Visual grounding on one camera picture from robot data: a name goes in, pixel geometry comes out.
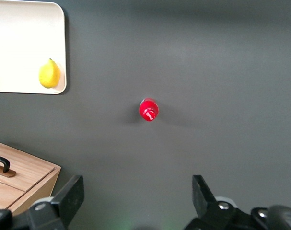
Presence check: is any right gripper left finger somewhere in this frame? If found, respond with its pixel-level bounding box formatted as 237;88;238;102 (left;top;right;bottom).
27;174;85;230

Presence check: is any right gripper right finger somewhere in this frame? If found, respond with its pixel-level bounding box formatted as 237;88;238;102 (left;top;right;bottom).
183;174;254;230

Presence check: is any red coke bottle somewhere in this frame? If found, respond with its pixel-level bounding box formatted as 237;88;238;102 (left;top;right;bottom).
139;97;160;123

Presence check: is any cream rectangular tray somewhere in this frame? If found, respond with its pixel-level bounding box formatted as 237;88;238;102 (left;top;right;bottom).
0;1;67;95

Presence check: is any wooden drawer cabinet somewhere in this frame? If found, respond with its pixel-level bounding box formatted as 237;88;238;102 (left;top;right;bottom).
0;139;62;216

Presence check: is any wooden drawer front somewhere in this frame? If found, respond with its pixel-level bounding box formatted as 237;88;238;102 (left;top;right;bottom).
0;179;25;212
0;139;61;193

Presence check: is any yellow lemon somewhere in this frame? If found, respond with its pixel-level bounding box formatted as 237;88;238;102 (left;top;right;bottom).
38;58;61;89

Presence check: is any black drawer handle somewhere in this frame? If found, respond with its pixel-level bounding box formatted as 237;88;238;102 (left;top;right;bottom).
0;153;11;173

